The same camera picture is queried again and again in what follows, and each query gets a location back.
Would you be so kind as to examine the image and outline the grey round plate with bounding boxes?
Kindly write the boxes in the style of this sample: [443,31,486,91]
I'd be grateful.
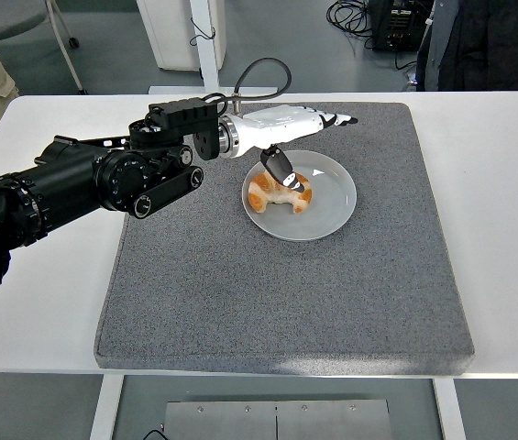
[241,149,358,243]

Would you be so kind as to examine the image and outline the grey speckled mat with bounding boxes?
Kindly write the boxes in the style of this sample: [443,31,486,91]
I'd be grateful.
[94,101,476,378]

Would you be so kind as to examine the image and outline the grey metal plate with screws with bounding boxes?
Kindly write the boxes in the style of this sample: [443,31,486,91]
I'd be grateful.
[162,399,393,440]

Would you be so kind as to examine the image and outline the white table leg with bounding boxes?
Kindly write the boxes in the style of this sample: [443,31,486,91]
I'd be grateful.
[432,378,467,440]
[89,374,126,440]

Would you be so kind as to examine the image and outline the white stand post with base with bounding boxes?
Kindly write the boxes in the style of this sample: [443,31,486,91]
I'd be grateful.
[148,0,281,95]

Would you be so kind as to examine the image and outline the black cable on white post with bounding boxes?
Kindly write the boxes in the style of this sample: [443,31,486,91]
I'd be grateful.
[189,16,217,47]

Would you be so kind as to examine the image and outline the person in dark clothing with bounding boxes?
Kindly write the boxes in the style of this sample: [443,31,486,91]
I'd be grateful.
[416,0,518,93]

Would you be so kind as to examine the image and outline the black equipment box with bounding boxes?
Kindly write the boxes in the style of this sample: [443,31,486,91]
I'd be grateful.
[368,0,436,52]

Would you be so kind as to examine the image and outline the grey chair with castor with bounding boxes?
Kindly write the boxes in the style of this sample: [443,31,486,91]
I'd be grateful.
[0,0,90,95]

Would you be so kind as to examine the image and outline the white cabinet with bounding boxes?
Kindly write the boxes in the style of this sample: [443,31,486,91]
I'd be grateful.
[137,0,227,72]

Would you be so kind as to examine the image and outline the black floor cables bundle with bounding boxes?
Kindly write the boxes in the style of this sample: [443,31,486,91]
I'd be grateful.
[325,0,379,50]

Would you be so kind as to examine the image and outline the croissant bread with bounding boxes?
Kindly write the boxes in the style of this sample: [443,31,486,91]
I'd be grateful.
[247,171,314,215]

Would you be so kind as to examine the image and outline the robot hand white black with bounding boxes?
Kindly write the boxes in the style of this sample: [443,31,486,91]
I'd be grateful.
[235,104,359,194]

